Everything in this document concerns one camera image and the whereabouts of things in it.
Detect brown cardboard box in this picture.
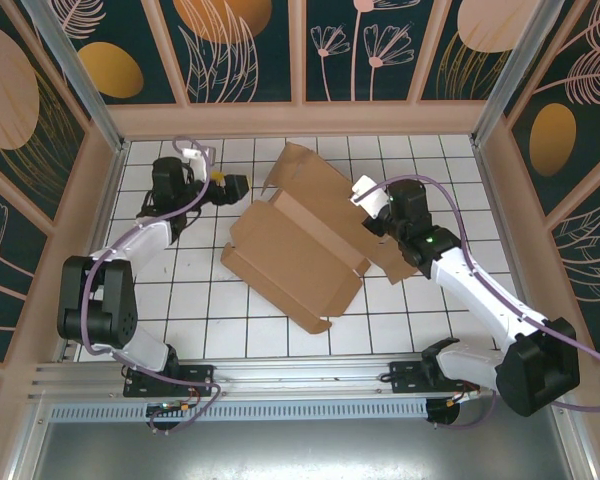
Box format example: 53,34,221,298
220,142,421,335

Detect small green circuit board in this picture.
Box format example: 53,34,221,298
146,401,194,417

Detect grey metal sheet panel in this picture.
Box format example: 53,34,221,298
9,419,596,480

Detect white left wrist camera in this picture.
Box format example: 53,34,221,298
181,143,216,175

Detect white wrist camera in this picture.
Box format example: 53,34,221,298
181,143,216,175
349,174,390,220

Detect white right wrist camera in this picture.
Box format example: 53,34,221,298
349,174,390,220

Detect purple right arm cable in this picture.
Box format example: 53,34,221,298
369,177,600,431

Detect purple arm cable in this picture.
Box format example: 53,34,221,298
82,135,224,436
369,177,600,431

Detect aluminium table side rail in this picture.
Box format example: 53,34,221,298
54,141,131,362
472,142,544,334

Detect aluminium corner post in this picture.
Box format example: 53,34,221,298
469,0,569,146
19,0,131,154

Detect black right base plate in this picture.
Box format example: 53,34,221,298
388,360,481,396

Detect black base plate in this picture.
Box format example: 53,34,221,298
388,360,481,396
123,364,216,399

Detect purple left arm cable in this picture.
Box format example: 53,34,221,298
82,135,224,436

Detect aluminium mounting rail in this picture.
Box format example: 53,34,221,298
27,352,579,401

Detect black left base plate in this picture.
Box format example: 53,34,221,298
123,364,216,399

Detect yellow connector with red wires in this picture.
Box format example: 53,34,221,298
447,382,482,407

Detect slotted grey cable duct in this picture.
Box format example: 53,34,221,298
47,399,431,421

